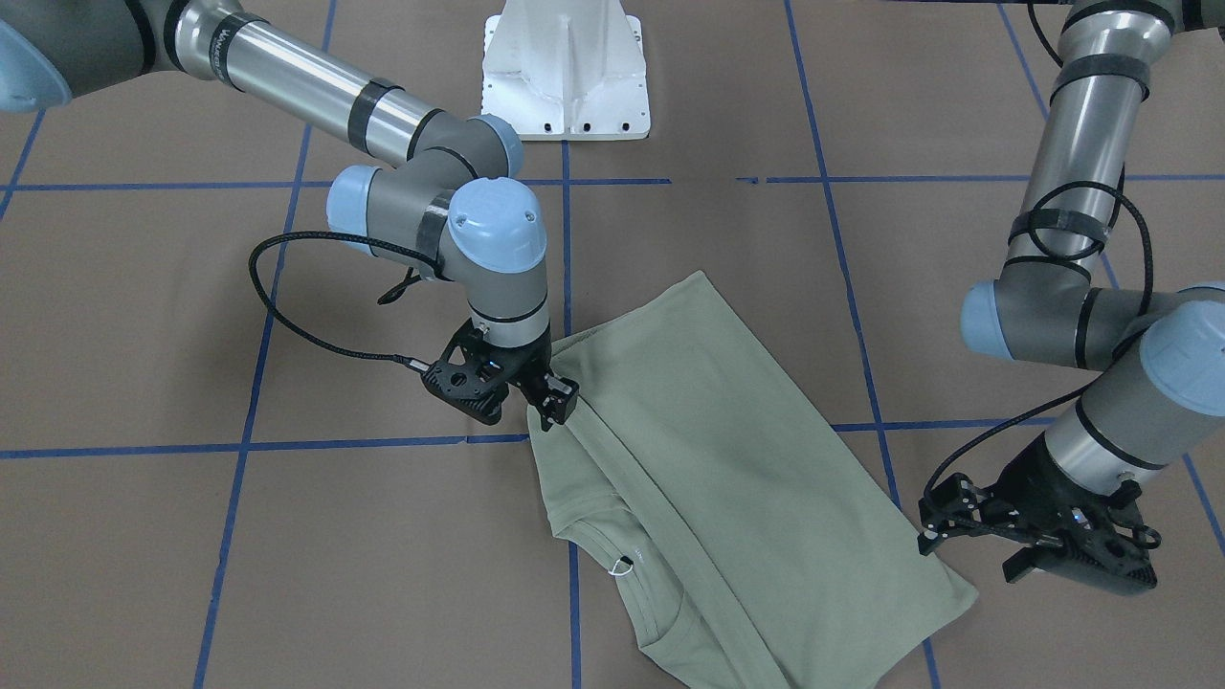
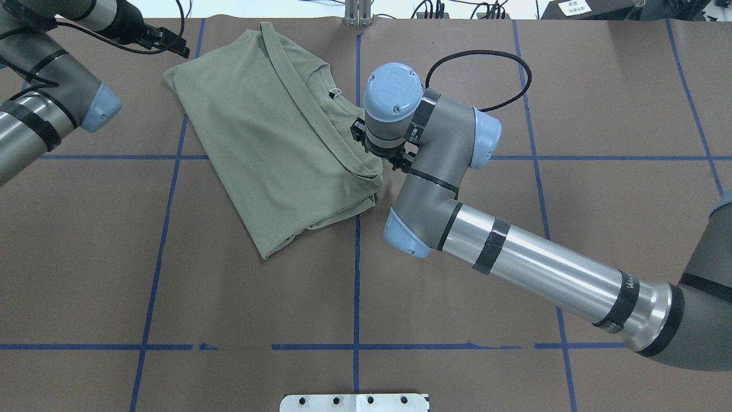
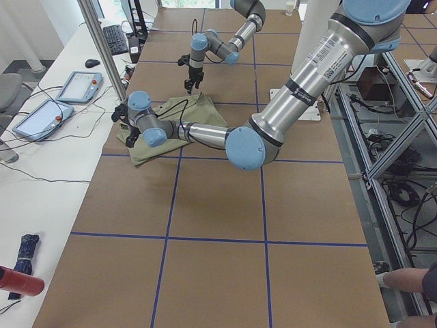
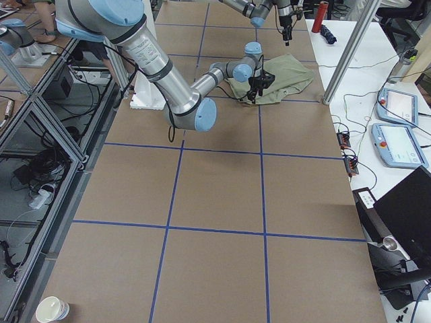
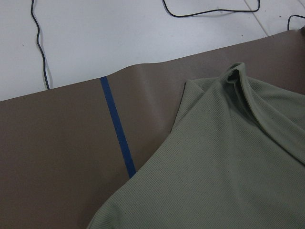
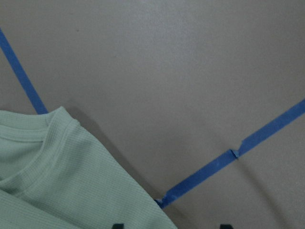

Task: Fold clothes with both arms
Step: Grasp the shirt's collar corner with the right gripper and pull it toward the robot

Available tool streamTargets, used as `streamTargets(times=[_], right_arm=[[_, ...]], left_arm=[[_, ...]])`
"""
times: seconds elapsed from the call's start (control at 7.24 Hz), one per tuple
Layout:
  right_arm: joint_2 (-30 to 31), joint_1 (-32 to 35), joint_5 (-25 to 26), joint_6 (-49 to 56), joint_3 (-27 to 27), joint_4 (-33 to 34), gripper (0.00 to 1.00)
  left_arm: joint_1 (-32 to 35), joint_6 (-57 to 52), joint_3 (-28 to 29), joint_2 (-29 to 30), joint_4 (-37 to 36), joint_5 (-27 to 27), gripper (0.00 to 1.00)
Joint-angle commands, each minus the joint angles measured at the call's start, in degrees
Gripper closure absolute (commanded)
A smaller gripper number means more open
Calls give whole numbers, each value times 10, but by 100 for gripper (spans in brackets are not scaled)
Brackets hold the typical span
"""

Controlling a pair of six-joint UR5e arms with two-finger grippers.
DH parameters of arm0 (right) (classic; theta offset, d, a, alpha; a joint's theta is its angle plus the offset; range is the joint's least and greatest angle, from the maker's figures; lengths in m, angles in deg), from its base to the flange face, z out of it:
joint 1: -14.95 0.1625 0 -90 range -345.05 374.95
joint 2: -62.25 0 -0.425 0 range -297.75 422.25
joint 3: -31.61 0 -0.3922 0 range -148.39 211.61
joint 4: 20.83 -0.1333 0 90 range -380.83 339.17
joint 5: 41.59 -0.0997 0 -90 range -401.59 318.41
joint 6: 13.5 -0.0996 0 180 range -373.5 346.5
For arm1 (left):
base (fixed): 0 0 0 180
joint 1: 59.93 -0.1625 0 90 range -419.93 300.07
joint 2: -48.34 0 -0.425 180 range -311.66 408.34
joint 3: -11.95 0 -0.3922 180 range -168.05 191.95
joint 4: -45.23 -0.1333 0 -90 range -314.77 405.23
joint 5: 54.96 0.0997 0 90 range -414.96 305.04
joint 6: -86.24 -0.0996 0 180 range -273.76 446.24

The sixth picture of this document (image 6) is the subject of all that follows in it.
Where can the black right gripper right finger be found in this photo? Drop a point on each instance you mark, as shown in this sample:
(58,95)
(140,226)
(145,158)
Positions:
(226,226)

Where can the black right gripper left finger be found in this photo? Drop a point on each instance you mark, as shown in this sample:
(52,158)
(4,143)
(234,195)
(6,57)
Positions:
(118,226)

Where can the olive green long-sleeve shirt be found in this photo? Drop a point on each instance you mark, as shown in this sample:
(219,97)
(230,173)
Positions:
(54,174)

